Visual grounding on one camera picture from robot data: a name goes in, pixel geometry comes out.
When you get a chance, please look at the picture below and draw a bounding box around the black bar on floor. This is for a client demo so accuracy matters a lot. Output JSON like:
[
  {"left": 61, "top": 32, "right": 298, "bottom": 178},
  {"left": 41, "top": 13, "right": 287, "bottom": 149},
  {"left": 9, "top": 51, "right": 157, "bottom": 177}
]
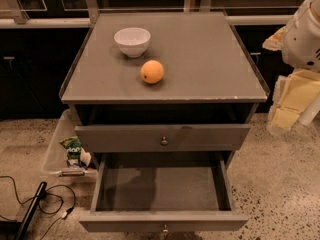
[{"left": 14, "top": 181, "right": 47, "bottom": 240}]

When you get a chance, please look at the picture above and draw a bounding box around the clear plastic storage bin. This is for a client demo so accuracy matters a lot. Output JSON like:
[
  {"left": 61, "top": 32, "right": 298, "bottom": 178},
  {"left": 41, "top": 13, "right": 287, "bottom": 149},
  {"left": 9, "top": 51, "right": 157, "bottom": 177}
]
[{"left": 42, "top": 109, "right": 97, "bottom": 183}]

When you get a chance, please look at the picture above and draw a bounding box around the black cable on floor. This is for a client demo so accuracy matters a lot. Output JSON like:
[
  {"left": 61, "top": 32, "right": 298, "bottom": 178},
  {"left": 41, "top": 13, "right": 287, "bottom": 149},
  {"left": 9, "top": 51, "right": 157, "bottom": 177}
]
[{"left": 0, "top": 175, "right": 77, "bottom": 240}]

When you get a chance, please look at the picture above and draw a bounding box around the orange fruit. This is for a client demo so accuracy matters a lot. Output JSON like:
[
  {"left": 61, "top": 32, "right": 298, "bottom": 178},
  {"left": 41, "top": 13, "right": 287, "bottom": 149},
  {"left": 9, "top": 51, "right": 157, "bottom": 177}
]
[{"left": 140, "top": 60, "right": 164, "bottom": 84}]

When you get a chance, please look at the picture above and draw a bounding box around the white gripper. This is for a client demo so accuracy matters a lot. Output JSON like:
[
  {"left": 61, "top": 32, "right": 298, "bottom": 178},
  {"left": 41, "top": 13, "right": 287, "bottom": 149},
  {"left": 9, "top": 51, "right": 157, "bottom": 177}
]
[{"left": 262, "top": 0, "right": 320, "bottom": 71}]

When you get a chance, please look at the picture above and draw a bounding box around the white cylindrical post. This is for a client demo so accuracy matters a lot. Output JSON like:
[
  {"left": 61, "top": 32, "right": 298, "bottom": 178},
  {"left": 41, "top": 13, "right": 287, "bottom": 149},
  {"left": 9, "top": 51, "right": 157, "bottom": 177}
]
[{"left": 299, "top": 94, "right": 320, "bottom": 126}]

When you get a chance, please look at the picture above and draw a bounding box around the green snack bag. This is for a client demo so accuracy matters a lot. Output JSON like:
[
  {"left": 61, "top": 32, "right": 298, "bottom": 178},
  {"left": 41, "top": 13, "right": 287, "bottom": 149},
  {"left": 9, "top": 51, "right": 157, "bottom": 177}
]
[{"left": 60, "top": 136, "right": 82, "bottom": 167}]

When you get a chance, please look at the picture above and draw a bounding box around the grey wooden drawer cabinet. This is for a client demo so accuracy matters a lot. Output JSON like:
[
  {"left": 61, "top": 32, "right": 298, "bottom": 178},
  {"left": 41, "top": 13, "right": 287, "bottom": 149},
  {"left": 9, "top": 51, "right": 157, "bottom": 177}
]
[{"left": 58, "top": 11, "right": 271, "bottom": 172}]

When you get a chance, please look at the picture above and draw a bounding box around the metal railing frame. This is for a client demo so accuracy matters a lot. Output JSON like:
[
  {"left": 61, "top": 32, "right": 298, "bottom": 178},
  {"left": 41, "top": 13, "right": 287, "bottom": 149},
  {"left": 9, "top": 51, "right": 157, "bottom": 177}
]
[{"left": 0, "top": 0, "right": 304, "bottom": 25}]

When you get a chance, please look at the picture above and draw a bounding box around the white ceramic bowl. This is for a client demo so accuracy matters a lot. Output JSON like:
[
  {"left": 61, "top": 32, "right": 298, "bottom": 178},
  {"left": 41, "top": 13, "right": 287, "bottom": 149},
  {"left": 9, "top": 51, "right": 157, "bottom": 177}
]
[{"left": 114, "top": 27, "right": 151, "bottom": 58}]

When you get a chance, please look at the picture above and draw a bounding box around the grey drawer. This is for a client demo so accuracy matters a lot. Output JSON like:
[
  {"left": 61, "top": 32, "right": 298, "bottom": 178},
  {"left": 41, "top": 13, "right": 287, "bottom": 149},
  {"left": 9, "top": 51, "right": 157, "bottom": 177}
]
[
  {"left": 75, "top": 124, "right": 249, "bottom": 153},
  {"left": 80, "top": 152, "right": 248, "bottom": 234}
]

